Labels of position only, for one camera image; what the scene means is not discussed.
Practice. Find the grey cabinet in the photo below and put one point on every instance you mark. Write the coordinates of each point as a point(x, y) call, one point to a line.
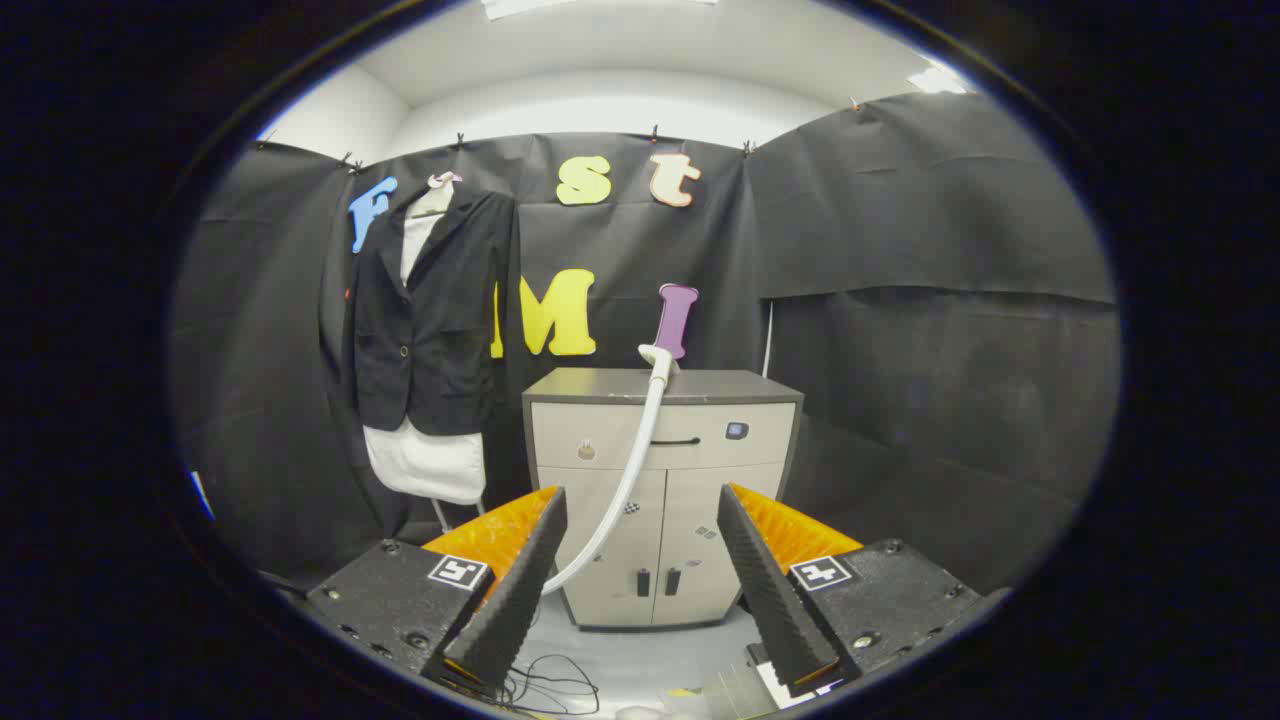
point(725, 480)

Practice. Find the white blue paper sheet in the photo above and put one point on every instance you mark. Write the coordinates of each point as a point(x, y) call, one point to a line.
point(202, 495)

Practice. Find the black backdrop cloth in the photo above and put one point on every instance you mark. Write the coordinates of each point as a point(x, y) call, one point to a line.
point(900, 350)

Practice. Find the white garment steamer head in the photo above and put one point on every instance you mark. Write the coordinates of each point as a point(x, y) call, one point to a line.
point(659, 362)

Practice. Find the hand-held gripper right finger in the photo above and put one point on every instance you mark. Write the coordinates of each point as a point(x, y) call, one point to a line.
point(765, 590)

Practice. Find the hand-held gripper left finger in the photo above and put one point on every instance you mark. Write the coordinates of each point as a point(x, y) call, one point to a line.
point(515, 590)

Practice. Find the long ceiling light panel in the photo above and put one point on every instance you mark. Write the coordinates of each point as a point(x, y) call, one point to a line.
point(560, 6)

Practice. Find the small ceiling light panel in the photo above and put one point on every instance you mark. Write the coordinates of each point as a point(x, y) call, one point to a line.
point(937, 80)

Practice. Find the black suit jacket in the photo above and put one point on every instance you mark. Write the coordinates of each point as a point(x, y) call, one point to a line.
point(440, 330)

